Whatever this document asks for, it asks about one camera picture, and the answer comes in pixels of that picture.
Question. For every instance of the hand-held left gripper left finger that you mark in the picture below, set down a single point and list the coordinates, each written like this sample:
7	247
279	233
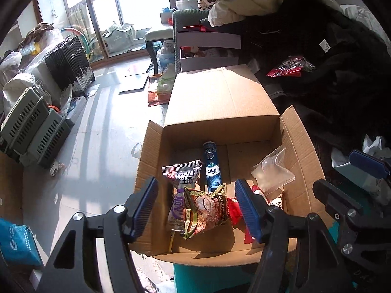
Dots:
146	203

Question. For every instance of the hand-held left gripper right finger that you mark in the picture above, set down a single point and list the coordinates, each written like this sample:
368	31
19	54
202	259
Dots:
248	212

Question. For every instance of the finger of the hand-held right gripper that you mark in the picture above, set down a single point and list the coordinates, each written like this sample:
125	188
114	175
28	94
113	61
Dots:
351	219
368	161

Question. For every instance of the red gold-print snack packet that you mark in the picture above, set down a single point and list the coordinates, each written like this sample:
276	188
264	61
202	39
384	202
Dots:
235	213

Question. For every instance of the white and red snack packet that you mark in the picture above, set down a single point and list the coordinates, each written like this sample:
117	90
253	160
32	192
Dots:
276	203

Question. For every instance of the gold and red snack packet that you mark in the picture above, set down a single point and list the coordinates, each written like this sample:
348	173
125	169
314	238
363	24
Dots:
204	210

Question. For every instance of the silver snack packet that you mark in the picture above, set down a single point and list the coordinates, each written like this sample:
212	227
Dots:
181	172

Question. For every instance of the clear plastic snack bag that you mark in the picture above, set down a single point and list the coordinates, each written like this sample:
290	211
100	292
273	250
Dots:
272	171

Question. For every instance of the large cardboard box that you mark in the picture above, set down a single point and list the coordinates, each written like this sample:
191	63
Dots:
220	110

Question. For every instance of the white plastic bag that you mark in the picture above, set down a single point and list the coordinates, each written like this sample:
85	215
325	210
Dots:
360	174

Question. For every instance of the purple snack packet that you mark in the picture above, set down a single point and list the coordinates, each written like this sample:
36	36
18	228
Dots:
177	210

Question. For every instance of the blue cylindrical tube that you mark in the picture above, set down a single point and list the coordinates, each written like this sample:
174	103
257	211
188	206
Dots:
212	168

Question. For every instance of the black clothing pile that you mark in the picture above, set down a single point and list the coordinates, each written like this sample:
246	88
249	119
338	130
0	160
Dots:
336	76

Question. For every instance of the grey slotted crate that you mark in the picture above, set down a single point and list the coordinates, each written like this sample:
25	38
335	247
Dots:
20	116
45	140

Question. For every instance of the red and clear packet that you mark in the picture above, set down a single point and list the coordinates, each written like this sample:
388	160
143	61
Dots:
290	67

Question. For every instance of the blue plastic bag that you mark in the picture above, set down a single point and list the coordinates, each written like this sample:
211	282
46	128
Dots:
18	241

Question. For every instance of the white open box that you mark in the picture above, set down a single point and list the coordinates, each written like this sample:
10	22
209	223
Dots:
207	52

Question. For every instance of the dark wooden chair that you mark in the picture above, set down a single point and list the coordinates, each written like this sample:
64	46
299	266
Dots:
157	35

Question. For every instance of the green armchair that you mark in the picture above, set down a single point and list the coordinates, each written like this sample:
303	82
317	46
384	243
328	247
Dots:
189	19

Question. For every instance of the cream padded jacket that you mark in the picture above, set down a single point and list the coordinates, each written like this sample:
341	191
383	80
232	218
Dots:
259	3

